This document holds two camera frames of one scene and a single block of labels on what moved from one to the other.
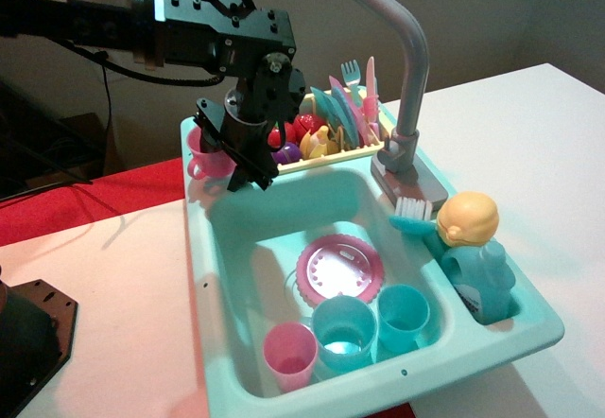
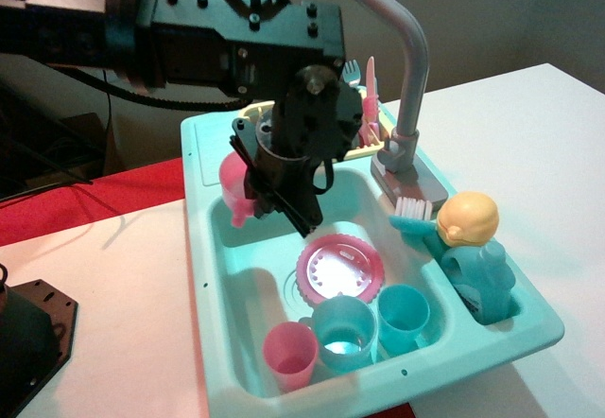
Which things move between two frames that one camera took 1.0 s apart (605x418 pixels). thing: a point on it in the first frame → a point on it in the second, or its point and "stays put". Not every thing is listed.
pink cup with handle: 210,171 → 233,169
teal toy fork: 352,77 stays put
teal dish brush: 414,217 stays put
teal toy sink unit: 329,295 stays put
